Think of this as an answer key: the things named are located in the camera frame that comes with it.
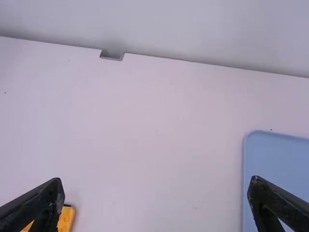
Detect yellow toy car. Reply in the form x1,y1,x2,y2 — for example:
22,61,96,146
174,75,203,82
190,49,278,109
20,204,76,232

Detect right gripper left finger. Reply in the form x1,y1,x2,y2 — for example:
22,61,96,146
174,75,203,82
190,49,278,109
0,177,66,232

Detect blue mat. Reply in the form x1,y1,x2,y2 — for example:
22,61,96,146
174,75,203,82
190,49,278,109
242,130,309,232

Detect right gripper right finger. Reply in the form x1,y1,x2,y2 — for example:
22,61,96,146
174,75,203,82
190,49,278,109
247,175,309,232

